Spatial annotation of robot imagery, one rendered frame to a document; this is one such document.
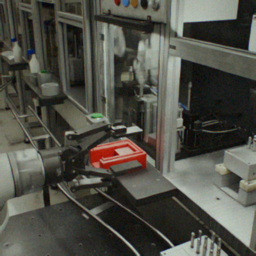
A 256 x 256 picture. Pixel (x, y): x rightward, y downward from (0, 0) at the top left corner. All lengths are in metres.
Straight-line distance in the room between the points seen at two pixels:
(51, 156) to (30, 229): 0.64
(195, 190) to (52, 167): 0.50
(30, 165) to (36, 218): 0.69
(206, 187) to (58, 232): 0.53
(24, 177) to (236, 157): 0.59
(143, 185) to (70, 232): 0.34
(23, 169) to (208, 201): 0.55
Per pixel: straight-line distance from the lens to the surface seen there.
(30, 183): 0.70
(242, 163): 1.01
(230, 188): 1.10
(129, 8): 1.18
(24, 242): 1.27
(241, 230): 0.95
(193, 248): 0.84
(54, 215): 1.37
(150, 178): 1.12
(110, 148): 1.19
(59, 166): 0.71
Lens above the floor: 1.47
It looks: 23 degrees down
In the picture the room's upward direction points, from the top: straight up
